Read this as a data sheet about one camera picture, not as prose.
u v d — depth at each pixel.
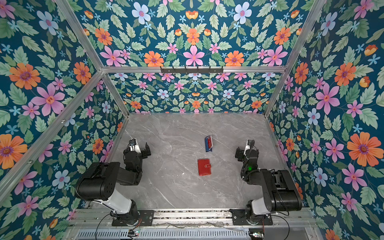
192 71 0.93
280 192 0.45
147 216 0.74
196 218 0.75
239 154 0.83
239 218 0.73
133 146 0.78
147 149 0.86
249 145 0.79
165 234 0.70
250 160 0.70
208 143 0.99
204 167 0.90
